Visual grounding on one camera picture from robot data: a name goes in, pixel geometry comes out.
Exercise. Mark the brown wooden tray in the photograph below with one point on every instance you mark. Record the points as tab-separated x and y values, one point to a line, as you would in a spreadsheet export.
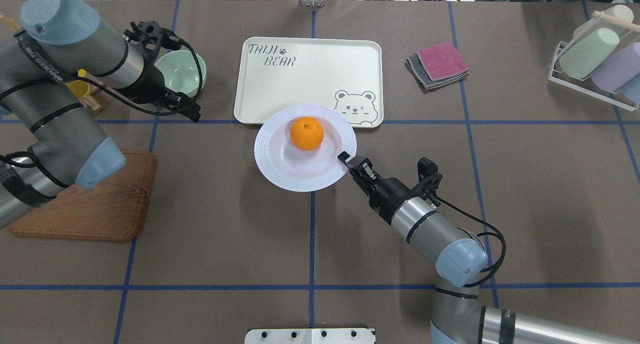
114	210

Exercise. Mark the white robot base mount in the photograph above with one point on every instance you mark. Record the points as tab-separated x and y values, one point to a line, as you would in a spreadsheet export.
311	336

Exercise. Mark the yellow plastic mug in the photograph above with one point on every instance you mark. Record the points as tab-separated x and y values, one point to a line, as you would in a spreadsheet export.
80	89

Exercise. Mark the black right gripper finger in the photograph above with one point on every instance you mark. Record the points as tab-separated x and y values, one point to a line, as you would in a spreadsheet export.
359	167

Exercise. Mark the white round plate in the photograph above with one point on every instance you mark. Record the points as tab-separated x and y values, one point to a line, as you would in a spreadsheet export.
297	148

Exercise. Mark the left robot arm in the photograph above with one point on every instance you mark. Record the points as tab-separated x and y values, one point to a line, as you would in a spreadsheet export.
56	39

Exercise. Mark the pale green cup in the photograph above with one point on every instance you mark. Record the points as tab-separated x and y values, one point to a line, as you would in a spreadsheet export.
588	53

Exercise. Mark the light blue cup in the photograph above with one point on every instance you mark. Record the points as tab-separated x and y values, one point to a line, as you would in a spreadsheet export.
631	89

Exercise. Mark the white wire cup rack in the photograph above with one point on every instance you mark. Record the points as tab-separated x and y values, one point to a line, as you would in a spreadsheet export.
620	19

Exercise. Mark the cream bear print tray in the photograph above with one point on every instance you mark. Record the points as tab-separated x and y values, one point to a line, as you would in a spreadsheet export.
341	74

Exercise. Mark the pink cloth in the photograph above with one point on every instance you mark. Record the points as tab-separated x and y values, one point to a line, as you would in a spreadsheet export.
442	61

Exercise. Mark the pale green bowl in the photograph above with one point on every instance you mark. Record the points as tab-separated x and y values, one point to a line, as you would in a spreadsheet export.
180	72

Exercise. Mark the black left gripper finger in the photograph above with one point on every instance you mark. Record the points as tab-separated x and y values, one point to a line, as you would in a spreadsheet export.
186	106

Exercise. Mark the wooden peg drying rack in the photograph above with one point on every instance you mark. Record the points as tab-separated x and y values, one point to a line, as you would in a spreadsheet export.
93	105

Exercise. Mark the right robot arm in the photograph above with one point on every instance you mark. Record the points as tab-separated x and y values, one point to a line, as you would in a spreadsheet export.
461	262

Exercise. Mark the orange fruit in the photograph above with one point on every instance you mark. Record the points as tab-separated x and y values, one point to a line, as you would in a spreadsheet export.
306	133

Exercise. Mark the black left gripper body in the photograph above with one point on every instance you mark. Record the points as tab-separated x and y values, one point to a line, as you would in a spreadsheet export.
151	82

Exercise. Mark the lilac cup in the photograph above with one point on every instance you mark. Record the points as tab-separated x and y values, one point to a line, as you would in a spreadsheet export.
617	69

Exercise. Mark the grey cloth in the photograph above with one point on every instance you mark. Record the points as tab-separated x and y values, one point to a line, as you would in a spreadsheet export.
418	71

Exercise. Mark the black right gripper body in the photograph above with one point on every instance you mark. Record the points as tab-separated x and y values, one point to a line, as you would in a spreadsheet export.
387	193

